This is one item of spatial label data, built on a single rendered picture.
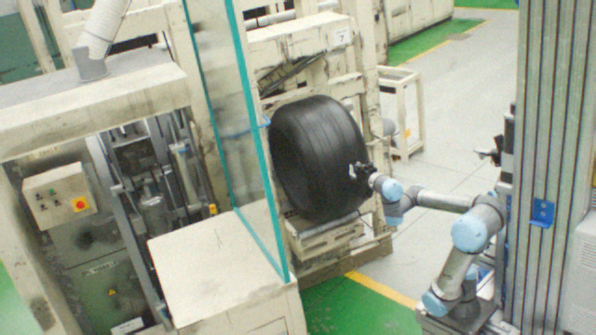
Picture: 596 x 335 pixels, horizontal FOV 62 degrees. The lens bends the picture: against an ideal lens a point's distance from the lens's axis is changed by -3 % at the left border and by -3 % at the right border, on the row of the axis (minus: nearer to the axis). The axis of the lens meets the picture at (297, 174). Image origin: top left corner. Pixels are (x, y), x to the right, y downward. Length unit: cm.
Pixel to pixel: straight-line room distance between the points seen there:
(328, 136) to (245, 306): 92
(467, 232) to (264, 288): 68
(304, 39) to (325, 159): 63
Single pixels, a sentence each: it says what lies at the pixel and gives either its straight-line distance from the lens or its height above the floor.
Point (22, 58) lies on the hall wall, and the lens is 1125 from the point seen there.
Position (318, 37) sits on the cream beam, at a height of 172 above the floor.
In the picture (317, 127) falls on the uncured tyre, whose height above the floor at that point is 143.
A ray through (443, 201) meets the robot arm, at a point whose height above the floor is 125.
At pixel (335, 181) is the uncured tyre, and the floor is 121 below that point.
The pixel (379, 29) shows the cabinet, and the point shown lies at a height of 60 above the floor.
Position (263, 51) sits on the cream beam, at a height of 173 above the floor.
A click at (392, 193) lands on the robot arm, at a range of 196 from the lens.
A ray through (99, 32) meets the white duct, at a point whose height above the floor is 199.
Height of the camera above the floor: 232
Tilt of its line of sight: 28 degrees down
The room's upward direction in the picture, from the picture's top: 10 degrees counter-clockwise
